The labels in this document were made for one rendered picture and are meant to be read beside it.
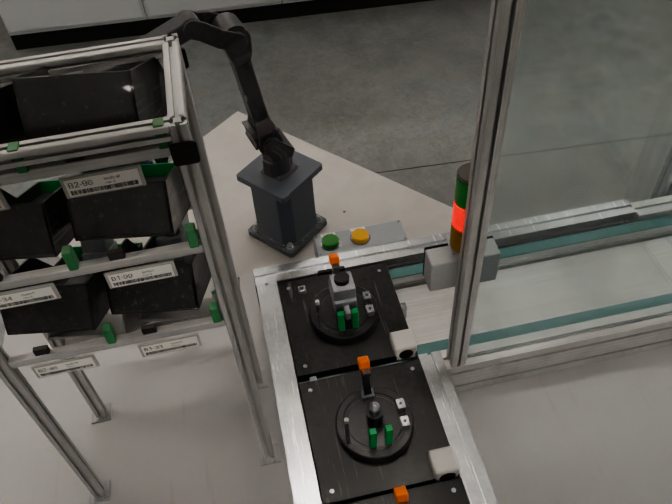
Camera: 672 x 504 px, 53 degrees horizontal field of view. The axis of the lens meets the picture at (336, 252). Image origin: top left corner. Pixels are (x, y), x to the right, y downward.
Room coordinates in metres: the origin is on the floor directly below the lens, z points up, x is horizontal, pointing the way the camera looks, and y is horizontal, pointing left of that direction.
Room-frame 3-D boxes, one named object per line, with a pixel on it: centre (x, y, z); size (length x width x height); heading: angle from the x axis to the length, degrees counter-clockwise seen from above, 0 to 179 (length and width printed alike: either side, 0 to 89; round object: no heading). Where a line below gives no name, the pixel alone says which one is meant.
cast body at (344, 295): (0.83, -0.01, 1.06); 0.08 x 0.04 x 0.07; 9
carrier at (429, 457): (0.58, -0.05, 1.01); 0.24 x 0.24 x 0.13; 9
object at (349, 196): (1.17, 0.15, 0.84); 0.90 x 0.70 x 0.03; 50
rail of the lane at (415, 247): (1.03, -0.26, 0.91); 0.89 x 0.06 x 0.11; 99
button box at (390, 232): (1.06, -0.06, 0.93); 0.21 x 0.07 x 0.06; 99
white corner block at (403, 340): (0.75, -0.12, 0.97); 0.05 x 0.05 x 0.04; 9
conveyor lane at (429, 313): (0.86, -0.31, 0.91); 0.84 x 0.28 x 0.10; 99
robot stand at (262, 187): (1.20, 0.12, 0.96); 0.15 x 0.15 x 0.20; 50
